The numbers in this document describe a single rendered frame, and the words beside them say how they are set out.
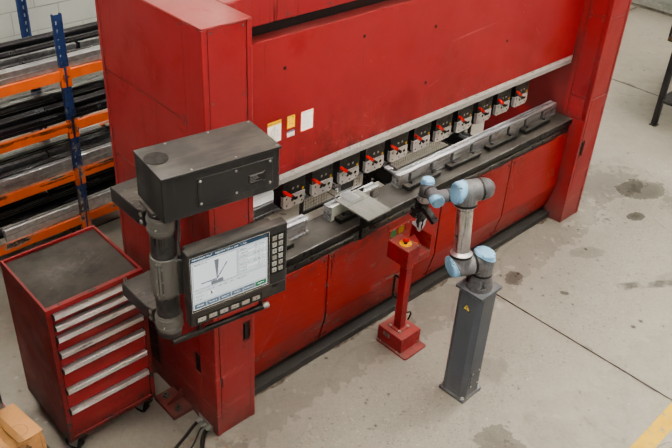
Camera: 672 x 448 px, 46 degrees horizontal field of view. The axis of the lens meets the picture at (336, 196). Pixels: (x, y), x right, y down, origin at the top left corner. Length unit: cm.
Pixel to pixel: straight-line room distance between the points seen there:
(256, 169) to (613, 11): 333
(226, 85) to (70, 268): 132
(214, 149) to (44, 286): 134
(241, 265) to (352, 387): 174
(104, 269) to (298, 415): 138
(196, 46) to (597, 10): 330
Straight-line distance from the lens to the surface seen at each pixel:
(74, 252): 418
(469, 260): 411
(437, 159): 503
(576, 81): 596
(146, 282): 355
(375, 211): 439
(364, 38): 409
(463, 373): 463
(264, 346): 447
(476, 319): 436
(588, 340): 539
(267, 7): 357
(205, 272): 312
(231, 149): 300
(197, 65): 322
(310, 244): 431
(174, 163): 292
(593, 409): 496
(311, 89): 394
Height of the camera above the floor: 342
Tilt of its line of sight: 33 degrees down
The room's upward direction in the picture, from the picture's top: 3 degrees clockwise
